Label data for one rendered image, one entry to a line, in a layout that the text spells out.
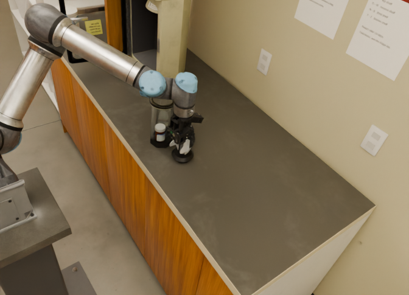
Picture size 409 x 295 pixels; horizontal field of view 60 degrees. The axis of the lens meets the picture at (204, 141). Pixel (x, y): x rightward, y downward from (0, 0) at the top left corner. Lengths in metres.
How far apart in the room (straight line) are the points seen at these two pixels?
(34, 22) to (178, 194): 0.74
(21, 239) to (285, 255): 0.86
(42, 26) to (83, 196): 1.59
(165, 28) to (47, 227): 0.95
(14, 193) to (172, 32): 0.94
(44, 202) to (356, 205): 1.18
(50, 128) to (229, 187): 2.01
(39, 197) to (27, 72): 0.44
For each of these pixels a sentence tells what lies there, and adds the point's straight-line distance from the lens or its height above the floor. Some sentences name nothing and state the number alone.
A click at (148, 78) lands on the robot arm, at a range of 1.06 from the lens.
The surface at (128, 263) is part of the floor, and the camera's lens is 2.26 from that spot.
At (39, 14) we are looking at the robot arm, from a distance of 1.19.
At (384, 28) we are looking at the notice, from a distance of 1.38.
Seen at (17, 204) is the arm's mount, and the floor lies 1.04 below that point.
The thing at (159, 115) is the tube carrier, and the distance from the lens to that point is 1.39.
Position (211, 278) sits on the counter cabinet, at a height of 0.75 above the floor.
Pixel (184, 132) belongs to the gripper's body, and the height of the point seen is 1.13.
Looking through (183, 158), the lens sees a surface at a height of 0.97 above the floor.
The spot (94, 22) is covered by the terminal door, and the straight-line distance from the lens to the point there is 1.88.
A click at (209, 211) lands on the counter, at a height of 0.94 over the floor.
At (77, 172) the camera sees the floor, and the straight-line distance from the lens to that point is 2.72.
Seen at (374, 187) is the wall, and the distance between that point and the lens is 1.59.
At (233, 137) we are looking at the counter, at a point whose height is 0.94.
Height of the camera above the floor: 1.99
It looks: 42 degrees down
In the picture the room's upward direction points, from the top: 9 degrees clockwise
